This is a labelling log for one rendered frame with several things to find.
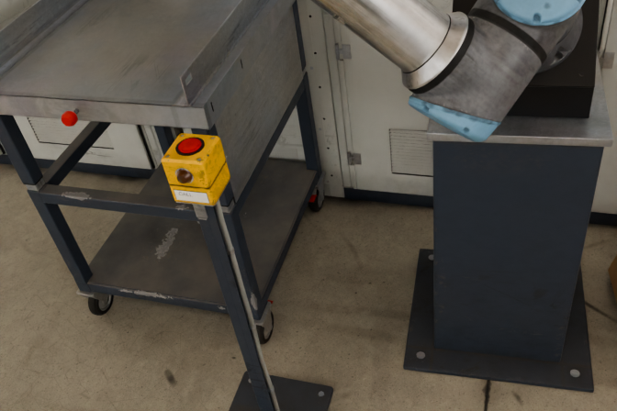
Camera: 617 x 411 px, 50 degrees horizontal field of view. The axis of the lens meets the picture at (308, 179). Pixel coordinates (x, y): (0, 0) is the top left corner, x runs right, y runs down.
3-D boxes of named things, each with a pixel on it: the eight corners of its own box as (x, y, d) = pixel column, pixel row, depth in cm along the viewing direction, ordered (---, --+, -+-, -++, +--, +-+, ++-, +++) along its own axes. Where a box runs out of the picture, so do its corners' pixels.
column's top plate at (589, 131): (596, 60, 147) (597, 52, 146) (611, 148, 124) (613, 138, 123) (439, 60, 156) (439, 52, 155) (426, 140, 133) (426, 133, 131)
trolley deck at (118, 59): (209, 130, 135) (203, 105, 131) (-31, 112, 153) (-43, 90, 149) (304, -14, 183) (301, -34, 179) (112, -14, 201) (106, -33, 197)
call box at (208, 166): (215, 207, 114) (201, 162, 108) (173, 203, 117) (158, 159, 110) (231, 178, 120) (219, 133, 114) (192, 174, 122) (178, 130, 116)
